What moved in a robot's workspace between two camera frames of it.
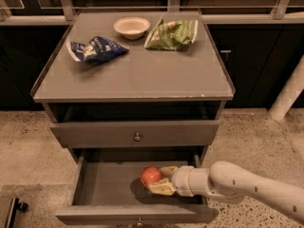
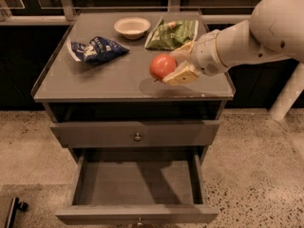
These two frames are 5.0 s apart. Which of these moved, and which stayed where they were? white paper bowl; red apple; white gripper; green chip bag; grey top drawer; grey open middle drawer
Moved: white gripper; red apple
Stayed: grey top drawer; white paper bowl; grey open middle drawer; green chip bag
